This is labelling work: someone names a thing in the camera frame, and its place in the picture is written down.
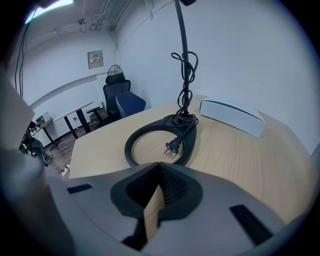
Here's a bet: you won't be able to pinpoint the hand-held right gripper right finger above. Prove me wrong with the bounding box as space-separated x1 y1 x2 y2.
149 161 286 256

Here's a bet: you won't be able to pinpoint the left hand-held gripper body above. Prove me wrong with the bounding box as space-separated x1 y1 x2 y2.
0 63 81 256

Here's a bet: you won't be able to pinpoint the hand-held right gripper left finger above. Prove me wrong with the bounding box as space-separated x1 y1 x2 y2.
46 161 160 256

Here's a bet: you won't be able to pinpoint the black desk lamp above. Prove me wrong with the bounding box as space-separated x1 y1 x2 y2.
124 0 200 167

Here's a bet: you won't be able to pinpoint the clear plastic box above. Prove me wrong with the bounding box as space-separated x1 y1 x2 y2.
35 112 53 125

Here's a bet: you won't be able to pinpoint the white table with black legs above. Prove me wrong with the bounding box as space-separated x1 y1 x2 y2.
53 101 95 151

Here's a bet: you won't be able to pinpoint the white cardboard box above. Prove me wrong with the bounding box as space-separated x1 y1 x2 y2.
199 99 266 139

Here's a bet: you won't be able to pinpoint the blue fabric chair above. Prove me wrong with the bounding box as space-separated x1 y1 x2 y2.
115 91 147 118

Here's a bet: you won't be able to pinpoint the black mesh office chair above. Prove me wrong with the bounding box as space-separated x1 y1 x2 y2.
86 73 132 126

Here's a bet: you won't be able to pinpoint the black standing fan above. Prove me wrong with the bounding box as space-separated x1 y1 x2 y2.
107 64 126 85

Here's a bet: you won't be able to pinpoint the ceiling light panel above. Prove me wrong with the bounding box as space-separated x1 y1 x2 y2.
24 0 75 25

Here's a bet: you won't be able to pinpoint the ceiling conduit pipes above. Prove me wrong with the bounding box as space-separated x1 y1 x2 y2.
53 0 156 33

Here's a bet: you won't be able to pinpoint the black lamp power cord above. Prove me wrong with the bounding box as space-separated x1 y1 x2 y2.
163 51 200 159

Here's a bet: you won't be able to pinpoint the black hanging cables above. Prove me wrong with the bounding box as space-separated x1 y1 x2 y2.
14 24 30 97

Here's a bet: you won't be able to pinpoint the grey wall electrical panel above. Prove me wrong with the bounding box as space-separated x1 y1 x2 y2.
87 50 104 70

